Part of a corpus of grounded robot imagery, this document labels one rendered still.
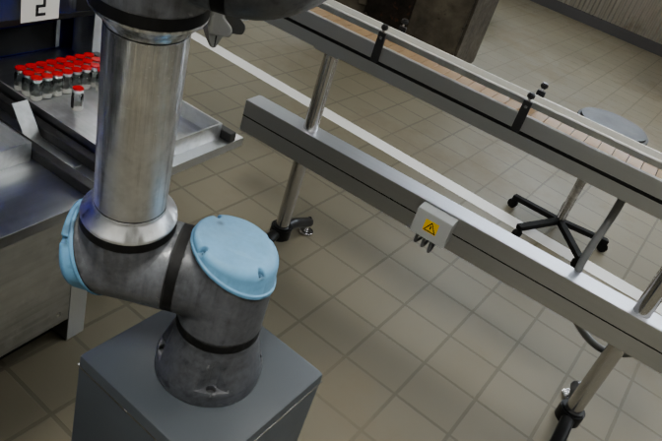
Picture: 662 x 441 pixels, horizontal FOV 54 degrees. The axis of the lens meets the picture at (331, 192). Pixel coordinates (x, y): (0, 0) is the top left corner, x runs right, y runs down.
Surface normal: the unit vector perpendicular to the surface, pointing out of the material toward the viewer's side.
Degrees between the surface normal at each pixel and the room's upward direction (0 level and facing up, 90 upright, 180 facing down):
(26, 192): 0
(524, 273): 90
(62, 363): 0
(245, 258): 7
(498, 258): 90
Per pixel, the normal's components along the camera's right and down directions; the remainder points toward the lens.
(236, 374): 0.60, 0.29
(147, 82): 0.26, 0.66
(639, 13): -0.57, 0.29
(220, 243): 0.39, -0.77
